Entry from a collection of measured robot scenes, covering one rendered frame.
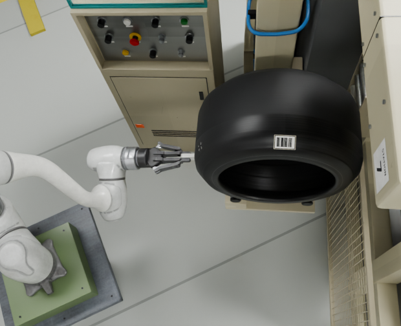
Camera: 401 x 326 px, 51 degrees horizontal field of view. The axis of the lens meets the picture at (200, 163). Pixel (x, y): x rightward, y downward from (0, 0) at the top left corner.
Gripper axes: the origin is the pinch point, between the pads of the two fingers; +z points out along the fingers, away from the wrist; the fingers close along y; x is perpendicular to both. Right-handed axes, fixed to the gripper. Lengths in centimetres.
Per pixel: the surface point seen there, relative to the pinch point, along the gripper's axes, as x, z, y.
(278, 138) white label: -29.8, 34.2, -8.8
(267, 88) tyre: -31.0, 30.9, 7.0
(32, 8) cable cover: 83, -171, 175
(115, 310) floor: 101, -67, -49
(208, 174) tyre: -10.1, 9.9, -11.3
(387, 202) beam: -51, 57, -35
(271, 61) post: -17.3, 30.8, 27.0
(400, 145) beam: -61, 58, -28
